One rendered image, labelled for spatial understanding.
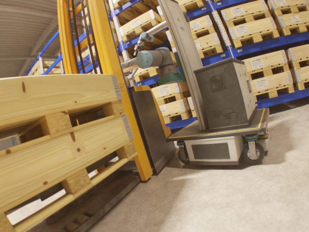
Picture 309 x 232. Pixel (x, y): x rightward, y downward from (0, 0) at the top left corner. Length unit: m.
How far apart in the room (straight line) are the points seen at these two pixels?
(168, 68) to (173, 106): 1.40
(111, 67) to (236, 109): 1.07
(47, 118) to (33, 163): 0.23
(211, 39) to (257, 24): 0.83
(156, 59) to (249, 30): 1.81
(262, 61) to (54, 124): 2.64
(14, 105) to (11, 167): 0.27
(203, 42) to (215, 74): 1.51
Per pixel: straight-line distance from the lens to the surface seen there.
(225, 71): 1.20
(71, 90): 0.98
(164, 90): 2.77
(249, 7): 2.92
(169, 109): 2.77
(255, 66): 2.65
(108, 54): 1.45
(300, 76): 2.91
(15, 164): 0.79
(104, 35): 1.54
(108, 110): 1.20
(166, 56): 1.45
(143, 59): 1.33
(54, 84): 0.93
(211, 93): 1.25
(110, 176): 1.79
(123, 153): 1.22
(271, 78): 2.69
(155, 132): 1.61
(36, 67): 6.91
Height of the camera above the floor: 0.67
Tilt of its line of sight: 4 degrees down
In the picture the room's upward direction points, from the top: 17 degrees counter-clockwise
